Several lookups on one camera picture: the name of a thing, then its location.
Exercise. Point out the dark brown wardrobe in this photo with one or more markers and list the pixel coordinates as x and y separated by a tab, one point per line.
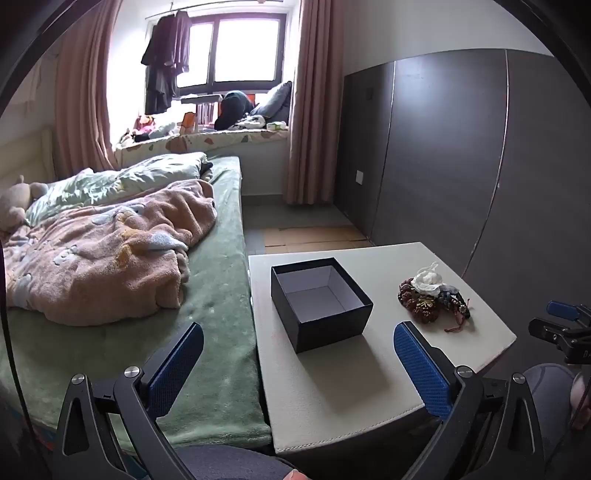
438	161

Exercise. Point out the orange box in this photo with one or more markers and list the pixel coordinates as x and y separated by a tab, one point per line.
188	119

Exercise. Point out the black square box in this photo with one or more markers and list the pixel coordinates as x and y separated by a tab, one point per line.
332	327

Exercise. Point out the person's leg in grey trousers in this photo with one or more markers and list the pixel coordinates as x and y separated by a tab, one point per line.
549	387
231	464

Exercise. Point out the cream padded headboard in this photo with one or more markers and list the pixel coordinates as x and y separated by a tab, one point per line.
23	157

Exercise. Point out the green bed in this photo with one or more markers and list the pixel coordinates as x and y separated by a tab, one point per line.
217	295

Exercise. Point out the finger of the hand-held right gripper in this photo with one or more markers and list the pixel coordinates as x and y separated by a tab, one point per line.
563	310
549	328

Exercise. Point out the white wall socket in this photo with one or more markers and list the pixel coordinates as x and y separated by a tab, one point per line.
359	177

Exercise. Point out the grey pillow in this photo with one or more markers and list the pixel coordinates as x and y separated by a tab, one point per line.
277	101

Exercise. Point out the pink curtain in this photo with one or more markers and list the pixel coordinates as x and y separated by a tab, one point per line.
314	115
83	92

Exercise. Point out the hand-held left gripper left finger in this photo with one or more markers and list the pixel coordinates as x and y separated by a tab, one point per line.
178	364

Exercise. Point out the pink fleece blanket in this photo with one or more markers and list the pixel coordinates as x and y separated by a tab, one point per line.
101	258

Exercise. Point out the light green box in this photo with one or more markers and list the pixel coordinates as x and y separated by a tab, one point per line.
276	126

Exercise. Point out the beige plush toy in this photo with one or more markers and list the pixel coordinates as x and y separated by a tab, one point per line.
16	198

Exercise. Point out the pile of beaded jewelry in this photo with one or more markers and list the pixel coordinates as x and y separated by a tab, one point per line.
422	309

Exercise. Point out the person's right hand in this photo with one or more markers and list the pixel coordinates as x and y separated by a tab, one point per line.
581	401

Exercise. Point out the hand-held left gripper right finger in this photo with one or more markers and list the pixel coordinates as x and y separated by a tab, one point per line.
422	369

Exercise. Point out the dark framed window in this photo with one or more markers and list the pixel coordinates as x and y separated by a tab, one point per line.
244	46

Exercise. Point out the black garment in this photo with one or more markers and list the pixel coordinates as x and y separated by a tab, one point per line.
233	108

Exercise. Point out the flat brown cardboard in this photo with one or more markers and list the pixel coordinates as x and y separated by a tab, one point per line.
314	237

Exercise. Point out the pile of pink toys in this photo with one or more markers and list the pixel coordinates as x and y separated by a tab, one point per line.
141	129

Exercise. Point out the pale green pillow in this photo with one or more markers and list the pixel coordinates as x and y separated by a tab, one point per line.
115	177

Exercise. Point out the hanging dark clothes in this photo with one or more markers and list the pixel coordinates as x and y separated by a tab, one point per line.
166	46

